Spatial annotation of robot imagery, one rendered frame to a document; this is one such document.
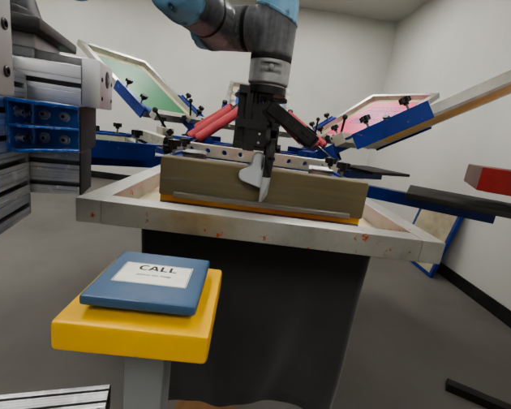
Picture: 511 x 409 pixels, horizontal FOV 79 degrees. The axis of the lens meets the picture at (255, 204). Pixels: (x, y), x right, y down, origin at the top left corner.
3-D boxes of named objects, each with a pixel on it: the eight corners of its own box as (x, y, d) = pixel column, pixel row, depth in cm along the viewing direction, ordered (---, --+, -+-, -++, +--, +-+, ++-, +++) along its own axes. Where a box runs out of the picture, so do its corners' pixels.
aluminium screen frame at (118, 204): (440, 264, 50) (446, 243, 49) (75, 221, 47) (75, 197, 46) (324, 182, 127) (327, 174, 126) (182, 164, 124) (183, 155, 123)
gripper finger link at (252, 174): (235, 199, 60) (242, 151, 59) (265, 202, 60) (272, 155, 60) (235, 200, 57) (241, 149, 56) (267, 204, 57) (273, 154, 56)
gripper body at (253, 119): (234, 148, 63) (241, 86, 61) (275, 153, 64) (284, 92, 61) (231, 150, 56) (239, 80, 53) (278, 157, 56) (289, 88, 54)
